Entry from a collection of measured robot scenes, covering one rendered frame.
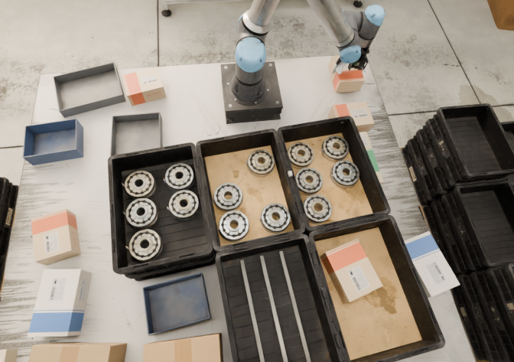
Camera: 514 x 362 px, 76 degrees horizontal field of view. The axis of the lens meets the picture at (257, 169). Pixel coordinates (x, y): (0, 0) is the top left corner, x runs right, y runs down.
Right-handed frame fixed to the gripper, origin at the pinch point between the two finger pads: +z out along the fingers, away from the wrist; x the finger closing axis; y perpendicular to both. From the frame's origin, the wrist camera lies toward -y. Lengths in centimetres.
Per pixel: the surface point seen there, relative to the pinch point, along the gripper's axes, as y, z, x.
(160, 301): 90, 7, -89
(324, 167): 51, -6, -24
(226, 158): 43, -6, -61
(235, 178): 52, -6, -58
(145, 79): -3, 0, -93
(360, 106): 20.8, -0.4, 1.1
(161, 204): 59, -6, -86
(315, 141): 39.4, -6.0, -24.9
